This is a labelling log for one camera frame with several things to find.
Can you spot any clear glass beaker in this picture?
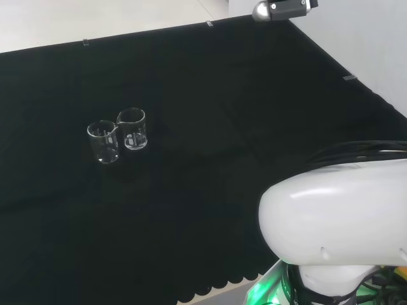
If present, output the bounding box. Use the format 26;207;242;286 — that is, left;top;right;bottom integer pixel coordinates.
116;107;149;151
86;119;121;165

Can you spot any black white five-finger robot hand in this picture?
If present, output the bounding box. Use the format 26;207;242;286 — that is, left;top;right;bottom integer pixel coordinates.
252;0;319;22

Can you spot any black bench cloth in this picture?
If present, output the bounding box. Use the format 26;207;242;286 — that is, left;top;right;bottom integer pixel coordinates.
0;14;407;305

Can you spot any black cable bundle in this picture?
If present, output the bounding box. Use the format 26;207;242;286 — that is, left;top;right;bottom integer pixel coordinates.
303;139;407;171

